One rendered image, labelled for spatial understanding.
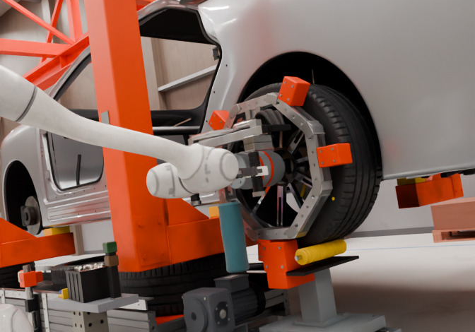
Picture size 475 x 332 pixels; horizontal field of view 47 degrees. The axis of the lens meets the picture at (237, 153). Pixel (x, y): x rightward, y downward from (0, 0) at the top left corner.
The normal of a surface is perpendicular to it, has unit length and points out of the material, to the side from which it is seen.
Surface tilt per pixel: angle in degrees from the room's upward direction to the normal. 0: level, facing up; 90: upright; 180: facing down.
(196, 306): 90
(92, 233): 90
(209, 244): 90
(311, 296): 90
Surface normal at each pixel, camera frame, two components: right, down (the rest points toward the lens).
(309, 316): -0.73, 0.05
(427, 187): 0.67, -0.15
